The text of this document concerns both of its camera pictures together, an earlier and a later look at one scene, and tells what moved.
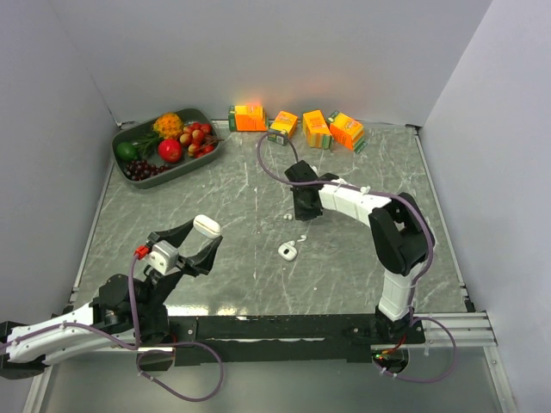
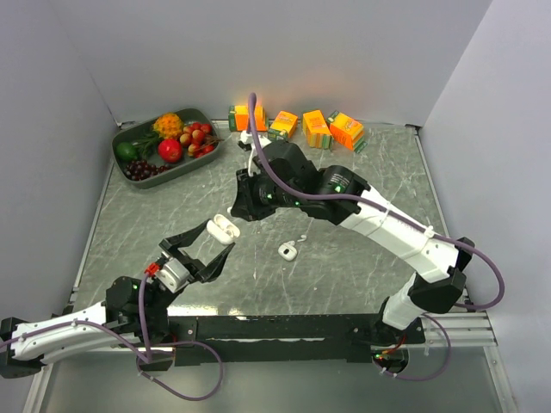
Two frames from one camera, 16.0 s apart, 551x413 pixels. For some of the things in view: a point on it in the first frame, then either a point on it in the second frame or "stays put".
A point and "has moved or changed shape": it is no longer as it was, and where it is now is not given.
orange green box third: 317,130 stays put
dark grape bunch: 139,169 stays put
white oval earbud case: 207,226 has moved or changed shape
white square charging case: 287,251 stays put
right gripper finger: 302,211 → 256,212
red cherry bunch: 198,138 stays put
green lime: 126,151 stays put
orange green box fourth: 347,131 stays put
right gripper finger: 316,209 → 243,206
